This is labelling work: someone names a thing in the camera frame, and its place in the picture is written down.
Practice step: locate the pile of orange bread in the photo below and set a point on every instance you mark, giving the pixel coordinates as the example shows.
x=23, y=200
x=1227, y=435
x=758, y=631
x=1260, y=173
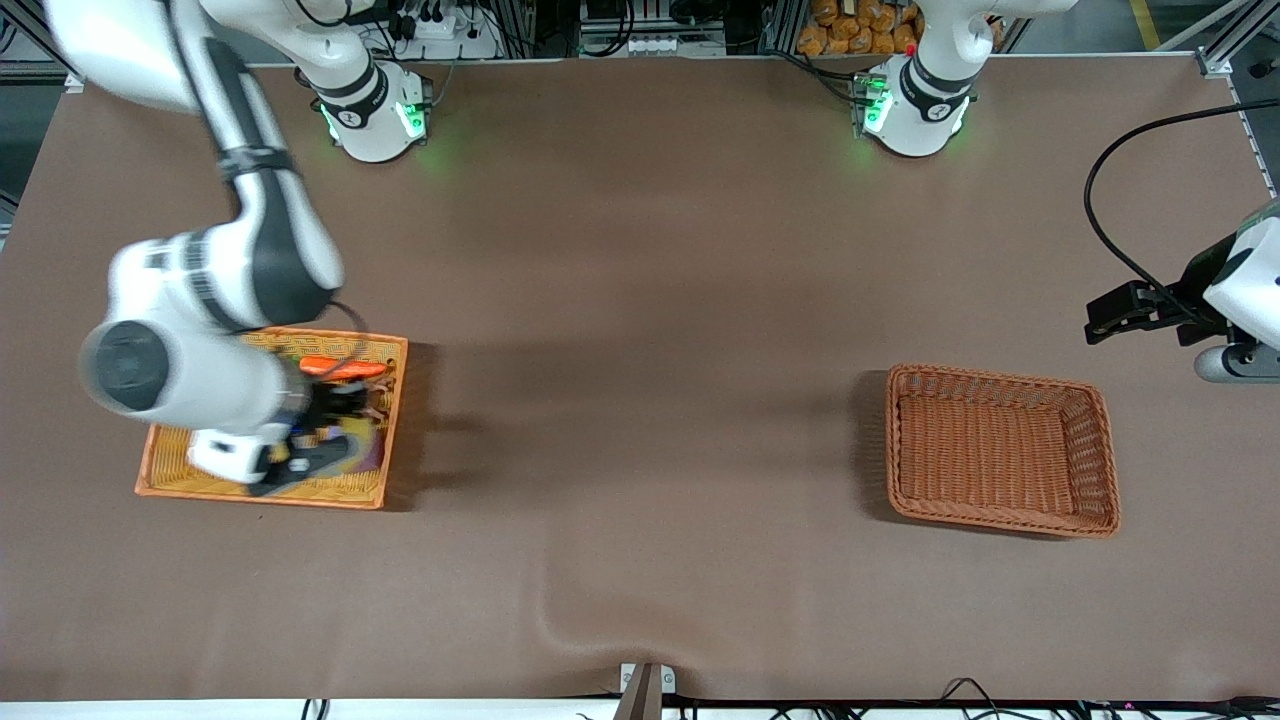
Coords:
x=850, y=30

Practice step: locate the yellow wicker basket orange rim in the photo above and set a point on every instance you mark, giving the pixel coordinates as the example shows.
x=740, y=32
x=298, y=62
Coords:
x=370, y=490

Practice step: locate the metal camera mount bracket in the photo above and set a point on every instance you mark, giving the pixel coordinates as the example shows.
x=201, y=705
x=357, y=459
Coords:
x=645, y=695

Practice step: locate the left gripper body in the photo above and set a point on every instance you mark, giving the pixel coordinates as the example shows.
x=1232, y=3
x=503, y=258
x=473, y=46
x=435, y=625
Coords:
x=1196, y=279

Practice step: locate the small white power strip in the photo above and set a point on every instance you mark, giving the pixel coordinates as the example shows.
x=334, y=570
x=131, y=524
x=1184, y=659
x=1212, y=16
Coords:
x=655, y=45

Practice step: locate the brown wicker basket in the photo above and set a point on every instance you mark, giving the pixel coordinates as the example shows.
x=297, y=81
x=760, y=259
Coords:
x=1000, y=450

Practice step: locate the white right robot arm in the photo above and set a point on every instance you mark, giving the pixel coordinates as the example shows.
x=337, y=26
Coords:
x=270, y=250

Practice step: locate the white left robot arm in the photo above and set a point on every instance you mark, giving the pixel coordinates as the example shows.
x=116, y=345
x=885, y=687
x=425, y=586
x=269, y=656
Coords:
x=925, y=110

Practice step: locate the orange toy carrot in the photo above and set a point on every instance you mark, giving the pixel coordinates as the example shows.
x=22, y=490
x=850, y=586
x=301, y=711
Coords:
x=345, y=368

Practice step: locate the white power strip with plugs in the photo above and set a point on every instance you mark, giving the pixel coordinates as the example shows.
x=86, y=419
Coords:
x=450, y=40

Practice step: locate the aluminium frame profile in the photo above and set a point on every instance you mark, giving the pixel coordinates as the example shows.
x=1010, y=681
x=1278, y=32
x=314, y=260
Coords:
x=1215, y=62

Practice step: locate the purple cube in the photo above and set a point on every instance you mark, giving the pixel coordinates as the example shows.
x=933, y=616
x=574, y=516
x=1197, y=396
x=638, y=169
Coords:
x=370, y=455

